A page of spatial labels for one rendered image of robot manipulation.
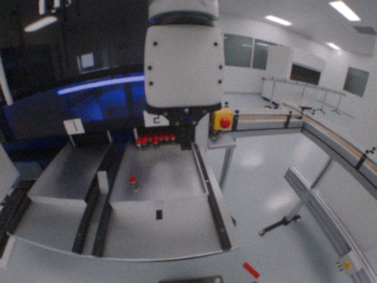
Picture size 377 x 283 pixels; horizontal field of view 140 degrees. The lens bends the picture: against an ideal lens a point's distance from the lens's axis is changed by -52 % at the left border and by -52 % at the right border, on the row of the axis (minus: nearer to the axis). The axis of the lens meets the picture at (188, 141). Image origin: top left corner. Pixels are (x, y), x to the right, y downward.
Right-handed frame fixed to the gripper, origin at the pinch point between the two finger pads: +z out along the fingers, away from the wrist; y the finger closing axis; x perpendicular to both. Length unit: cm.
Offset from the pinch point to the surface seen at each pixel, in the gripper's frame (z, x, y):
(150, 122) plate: 9.8, -28.0, 9.3
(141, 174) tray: 22.2, -14.6, 13.0
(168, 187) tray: 22.2, -8.5, 4.2
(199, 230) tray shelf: 22.4, 5.9, -2.4
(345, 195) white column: 71, 0, -143
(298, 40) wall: -151, -488, -541
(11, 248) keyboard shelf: 30, 15, 64
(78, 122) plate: 6.9, -28.0, 38.3
